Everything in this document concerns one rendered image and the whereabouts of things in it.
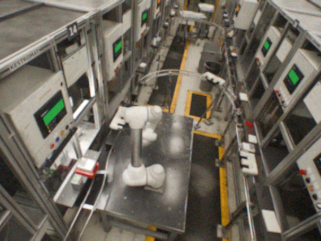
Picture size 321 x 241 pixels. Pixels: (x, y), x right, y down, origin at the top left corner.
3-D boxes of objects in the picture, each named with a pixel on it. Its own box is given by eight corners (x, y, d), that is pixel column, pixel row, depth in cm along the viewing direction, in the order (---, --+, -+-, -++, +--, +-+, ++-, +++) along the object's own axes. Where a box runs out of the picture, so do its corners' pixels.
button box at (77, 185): (79, 191, 158) (77, 184, 150) (70, 188, 159) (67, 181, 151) (84, 182, 164) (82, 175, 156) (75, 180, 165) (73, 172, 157)
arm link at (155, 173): (164, 187, 188) (168, 175, 173) (146, 189, 185) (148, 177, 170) (162, 172, 200) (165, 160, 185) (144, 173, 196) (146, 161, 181)
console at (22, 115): (43, 170, 120) (15, 115, 89) (1, 158, 122) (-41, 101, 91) (77, 124, 150) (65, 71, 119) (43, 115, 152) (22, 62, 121)
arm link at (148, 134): (142, 140, 218) (144, 130, 224) (155, 143, 217) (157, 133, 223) (141, 137, 209) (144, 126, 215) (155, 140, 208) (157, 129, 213)
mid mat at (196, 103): (211, 124, 373) (211, 123, 372) (183, 117, 377) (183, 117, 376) (211, 94, 447) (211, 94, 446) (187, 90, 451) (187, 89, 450)
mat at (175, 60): (174, 114, 381) (174, 113, 381) (145, 107, 386) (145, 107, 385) (193, 25, 812) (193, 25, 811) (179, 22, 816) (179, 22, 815)
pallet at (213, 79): (201, 78, 339) (203, 73, 332) (205, 76, 347) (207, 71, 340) (219, 88, 322) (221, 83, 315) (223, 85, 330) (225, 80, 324)
